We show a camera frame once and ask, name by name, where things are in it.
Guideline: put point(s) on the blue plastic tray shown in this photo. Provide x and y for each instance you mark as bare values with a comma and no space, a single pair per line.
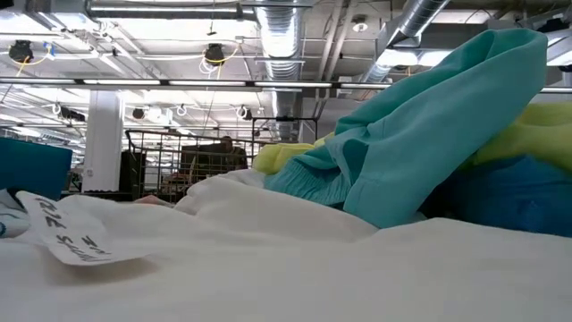
31,167

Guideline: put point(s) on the yellow shirt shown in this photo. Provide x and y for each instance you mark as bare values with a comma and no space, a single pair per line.
536,134

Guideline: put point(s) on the grey pink striped sock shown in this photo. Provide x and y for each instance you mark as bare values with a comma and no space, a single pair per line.
152,201

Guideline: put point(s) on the person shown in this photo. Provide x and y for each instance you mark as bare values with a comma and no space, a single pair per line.
223,156

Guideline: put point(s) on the teal garment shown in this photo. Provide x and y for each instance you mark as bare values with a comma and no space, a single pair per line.
424,134

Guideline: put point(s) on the blue garment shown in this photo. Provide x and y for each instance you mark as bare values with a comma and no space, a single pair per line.
514,197

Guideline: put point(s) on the white shirt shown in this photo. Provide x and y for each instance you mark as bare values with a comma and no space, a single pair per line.
286,277

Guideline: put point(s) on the long ceiling light strip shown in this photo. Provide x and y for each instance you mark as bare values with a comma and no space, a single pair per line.
205,82

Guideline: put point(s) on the white striped sock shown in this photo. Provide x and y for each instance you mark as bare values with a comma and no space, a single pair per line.
11,214

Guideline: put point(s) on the white handwritten label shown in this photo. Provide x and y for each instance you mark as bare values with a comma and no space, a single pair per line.
67,232

